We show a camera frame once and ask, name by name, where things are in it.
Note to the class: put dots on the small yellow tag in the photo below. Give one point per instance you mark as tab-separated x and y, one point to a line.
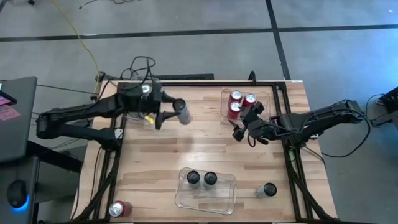
150	119

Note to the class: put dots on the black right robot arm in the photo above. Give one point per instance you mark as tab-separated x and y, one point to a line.
326	115

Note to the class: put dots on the black caster wheel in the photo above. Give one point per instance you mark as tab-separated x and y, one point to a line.
31	2

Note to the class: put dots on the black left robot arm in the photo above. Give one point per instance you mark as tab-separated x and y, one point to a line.
77	109

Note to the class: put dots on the red cola can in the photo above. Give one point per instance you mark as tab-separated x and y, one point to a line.
235	109
119	209
236	95
249	99

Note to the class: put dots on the small black clamp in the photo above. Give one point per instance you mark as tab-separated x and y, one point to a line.
252	75

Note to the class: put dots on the black computer mouse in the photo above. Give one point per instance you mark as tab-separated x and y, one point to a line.
17	194

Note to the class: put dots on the dark grey desk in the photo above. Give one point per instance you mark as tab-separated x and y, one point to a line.
46	155

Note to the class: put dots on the black aluminium table frame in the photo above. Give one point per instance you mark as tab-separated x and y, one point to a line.
202	83

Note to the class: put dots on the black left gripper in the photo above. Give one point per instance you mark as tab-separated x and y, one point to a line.
146	104

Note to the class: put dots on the clear plastic bin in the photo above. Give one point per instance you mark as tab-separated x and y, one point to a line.
267	96
217	202
136	119

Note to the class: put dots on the black electronic device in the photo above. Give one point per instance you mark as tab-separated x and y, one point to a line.
390	99

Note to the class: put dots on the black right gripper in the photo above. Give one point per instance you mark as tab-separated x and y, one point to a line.
261	129

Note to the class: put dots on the black flat bar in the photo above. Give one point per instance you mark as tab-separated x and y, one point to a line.
186	76

